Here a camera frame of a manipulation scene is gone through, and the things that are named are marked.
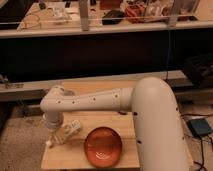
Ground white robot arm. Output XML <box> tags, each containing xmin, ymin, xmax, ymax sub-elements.
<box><xmin>40</xmin><ymin>77</ymin><xmax>190</xmax><ymax>171</ymax></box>

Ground grey metal post right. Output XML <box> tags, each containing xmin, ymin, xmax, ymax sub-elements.
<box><xmin>167</xmin><ymin>0</ymin><xmax>182</xmax><ymax>28</ymax></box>

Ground grey metal post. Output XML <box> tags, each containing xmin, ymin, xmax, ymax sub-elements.
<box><xmin>167</xmin><ymin>0</ymin><xmax>182</xmax><ymax>28</ymax></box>
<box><xmin>78</xmin><ymin>0</ymin><xmax>89</xmax><ymax>31</ymax></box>

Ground white bottle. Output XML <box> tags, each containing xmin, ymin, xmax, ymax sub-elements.
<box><xmin>45</xmin><ymin>119</ymin><xmax>83</xmax><ymax>149</ymax></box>

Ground orange round plate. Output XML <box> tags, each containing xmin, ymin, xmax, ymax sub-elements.
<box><xmin>84</xmin><ymin>127</ymin><xmax>122</xmax><ymax>168</ymax></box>

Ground black bag on shelf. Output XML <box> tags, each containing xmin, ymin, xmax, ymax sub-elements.
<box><xmin>102</xmin><ymin>10</ymin><xmax>124</xmax><ymax>25</ymax></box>

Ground grey metal post left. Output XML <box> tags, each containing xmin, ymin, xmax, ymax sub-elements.
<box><xmin>78</xmin><ymin>0</ymin><xmax>89</xmax><ymax>31</ymax></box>

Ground red cluttered item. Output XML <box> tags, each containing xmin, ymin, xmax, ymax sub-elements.
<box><xmin>125</xmin><ymin>4</ymin><xmax>145</xmax><ymax>23</ymax></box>

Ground black foot pedal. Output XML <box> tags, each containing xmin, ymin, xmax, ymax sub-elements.
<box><xmin>187</xmin><ymin>118</ymin><xmax>213</xmax><ymax>137</ymax></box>

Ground blue toy object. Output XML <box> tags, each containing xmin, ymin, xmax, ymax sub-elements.
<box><xmin>119</xmin><ymin>111</ymin><xmax>128</xmax><ymax>115</ymax></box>

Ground black cable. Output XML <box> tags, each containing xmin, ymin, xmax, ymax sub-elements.
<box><xmin>181</xmin><ymin>113</ymin><xmax>213</xmax><ymax>171</ymax></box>

